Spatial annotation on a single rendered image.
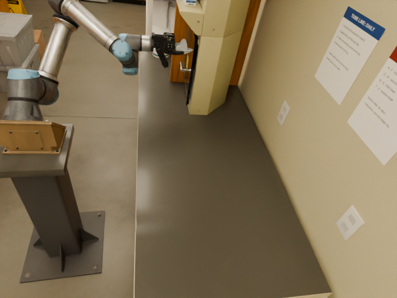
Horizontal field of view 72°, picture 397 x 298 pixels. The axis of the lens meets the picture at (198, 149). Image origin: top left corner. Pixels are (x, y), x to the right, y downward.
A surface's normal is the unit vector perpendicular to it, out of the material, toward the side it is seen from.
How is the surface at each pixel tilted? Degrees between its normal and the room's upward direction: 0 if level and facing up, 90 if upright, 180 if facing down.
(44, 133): 90
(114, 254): 0
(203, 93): 90
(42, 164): 0
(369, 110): 90
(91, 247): 0
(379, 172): 90
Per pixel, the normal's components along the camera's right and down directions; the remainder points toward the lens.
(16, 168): 0.15, -0.72
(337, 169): -0.98, 0.00
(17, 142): 0.14, 0.69
